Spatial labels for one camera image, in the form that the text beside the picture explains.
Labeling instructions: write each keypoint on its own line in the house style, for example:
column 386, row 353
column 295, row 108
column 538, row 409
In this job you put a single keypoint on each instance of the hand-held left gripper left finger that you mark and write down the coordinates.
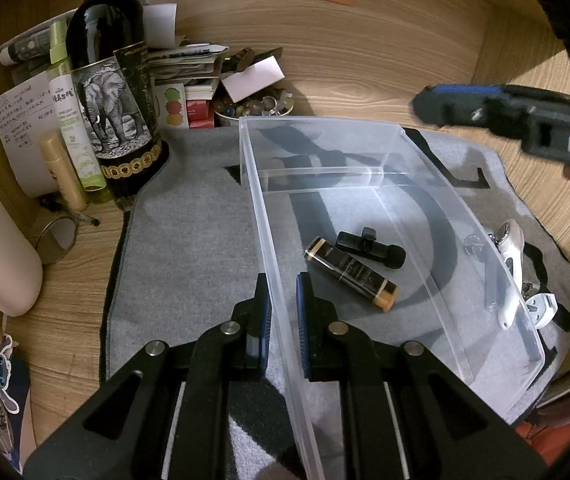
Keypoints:
column 264, row 321

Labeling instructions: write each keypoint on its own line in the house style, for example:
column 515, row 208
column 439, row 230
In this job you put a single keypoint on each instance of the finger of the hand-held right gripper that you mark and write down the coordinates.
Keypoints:
column 457, row 105

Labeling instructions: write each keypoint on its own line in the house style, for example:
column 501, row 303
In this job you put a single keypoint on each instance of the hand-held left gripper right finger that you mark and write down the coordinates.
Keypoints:
column 302, row 327

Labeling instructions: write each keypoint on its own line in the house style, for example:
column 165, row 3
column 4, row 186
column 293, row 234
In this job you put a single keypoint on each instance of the clear plastic storage box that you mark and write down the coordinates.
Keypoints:
column 365, row 200

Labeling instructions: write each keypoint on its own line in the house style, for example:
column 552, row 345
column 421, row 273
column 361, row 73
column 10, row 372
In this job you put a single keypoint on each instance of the black and gold tube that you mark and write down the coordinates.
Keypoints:
column 350, row 272

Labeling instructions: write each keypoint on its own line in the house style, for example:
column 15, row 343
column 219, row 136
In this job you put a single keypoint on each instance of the grey felt mat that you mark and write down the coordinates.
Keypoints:
column 190, row 260

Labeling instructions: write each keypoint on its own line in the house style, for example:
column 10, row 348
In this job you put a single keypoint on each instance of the black clip-on microphone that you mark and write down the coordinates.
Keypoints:
column 370, row 247

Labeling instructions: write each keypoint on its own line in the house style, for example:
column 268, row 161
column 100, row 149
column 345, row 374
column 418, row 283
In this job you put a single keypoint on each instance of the white charger plug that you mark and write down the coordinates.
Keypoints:
column 542, row 310

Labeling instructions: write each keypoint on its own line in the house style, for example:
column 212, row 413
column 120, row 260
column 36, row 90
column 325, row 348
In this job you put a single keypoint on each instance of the bowl of beads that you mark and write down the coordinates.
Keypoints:
column 255, row 107

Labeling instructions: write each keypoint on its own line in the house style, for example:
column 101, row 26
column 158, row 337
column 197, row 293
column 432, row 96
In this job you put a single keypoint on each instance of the white and pink card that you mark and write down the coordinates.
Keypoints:
column 255, row 77

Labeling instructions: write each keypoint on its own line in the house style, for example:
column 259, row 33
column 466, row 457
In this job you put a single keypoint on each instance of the black pen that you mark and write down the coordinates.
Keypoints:
column 83, row 219

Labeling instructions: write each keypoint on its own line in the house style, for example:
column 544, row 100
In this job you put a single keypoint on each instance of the red small box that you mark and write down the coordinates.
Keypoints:
column 200, row 110

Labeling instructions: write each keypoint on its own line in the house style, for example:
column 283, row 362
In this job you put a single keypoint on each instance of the small round mirror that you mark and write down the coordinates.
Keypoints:
column 57, row 242

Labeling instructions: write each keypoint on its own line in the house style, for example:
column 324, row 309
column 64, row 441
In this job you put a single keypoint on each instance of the fruit sticker sheet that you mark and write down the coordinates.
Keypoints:
column 174, row 105

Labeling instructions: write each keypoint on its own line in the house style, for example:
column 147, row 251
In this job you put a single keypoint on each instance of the yellow lip balm tube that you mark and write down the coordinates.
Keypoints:
column 61, row 172

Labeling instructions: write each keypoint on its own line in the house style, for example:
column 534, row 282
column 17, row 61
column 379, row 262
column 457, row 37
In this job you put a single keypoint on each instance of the green spray bottle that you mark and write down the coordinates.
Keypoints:
column 72, row 132

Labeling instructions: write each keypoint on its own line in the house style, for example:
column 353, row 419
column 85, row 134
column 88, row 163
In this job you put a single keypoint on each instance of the stack of papers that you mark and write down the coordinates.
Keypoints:
column 185, row 60

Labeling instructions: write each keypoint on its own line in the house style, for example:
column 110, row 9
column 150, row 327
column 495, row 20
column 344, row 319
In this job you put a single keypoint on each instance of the orange cloth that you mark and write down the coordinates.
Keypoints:
column 555, row 440

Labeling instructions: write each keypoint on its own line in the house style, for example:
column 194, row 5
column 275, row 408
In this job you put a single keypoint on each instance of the white handwritten note paper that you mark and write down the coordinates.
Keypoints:
column 21, row 130

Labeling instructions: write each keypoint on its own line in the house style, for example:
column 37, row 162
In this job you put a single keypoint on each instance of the dark wine bottle elephant label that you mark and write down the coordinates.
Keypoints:
column 105, row 30

